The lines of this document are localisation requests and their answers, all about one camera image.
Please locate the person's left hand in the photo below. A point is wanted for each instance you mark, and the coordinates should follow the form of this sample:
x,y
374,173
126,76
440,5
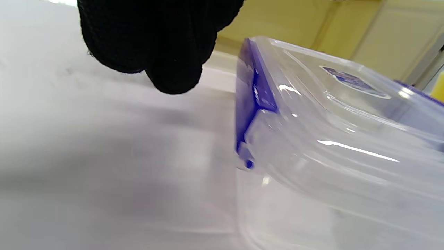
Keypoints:
x,y
156,34

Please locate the clear plastic box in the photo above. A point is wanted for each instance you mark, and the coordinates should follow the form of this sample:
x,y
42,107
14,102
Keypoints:
x,y
312,215

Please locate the cream plastic cabinet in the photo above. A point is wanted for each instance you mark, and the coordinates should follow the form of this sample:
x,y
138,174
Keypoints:
x,y
381,31

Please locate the yellow ribbed bowl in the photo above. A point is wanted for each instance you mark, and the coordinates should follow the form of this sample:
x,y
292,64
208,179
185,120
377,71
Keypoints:
x,y
438,88

